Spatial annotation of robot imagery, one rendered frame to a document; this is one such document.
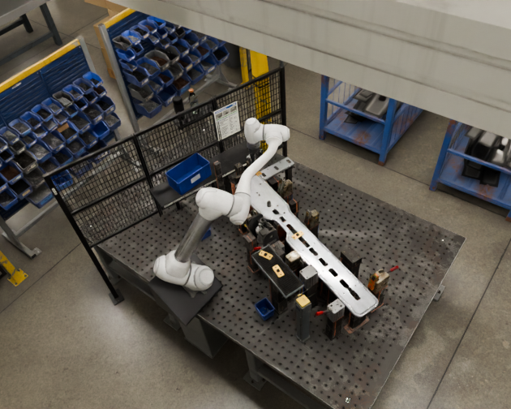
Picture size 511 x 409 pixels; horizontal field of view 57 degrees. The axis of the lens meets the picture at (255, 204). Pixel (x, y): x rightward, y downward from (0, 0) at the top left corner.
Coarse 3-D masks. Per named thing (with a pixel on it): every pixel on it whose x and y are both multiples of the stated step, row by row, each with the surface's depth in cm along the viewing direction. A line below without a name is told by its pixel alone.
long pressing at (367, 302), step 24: (264, 192) 353; (264, 216) 339; (288, 216) 337; (288, 240) 323; (312, 240) 322; (312, 264) 309; (336, 264) 308; (336, 288) 296; (360, 288) 295; (360, 312) 284
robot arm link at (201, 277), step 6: (192, 264) 309; (192, 270) 304; (198, 270) 303; (204, 270) 303; (210, 270) 306; (192, 276) 303; (198, 276) 301; (204, 276) 303; (210, 276) 305; (192, 282) 303; (198, 282) 302; (204, 282) 302; (210, 282) 304; (192, 288) 309; (198, 288) 306; (204, 288) 305
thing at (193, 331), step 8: (192, 320) 339; (200, 320) 330; (184, 328) 369; (192, 328) 354; (200, 328) 340; (208, 328) 347; (192, 336) 370; (200, 336) 355; (208, 336) 353; (216, 336) 365; (224, 336) 378; (192, 344) 385; (200, 344) 371; (208, 344) 360; (216, 344) 372; (208, 352) 372; (216, 352) 378
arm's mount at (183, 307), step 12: (156, 276) 316; (156, 288) 314; (168, 288) 318; (180, 288) 322; (216, 288) 334; (156, 300) 327; (168, 300) 316; (180, 300) 320; (192, 300) 324; (204, 300) 328; (168, 312) 327; (180, 312) 318; (192, 312) 322
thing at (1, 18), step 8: (0, 0) 48; (8, 0) 48; (16, 0) 48; (24, 0) 47; (32, 0) 47; (40, 0) 48; (48, 0) 49; (0, 8) 47; (8, 8) 47; (16, 8) 46; (24, 8) 47; (32, 8) 48; (0, 16) 46; (8, 16) 46; (16, 16) 47; (0, 24) 46
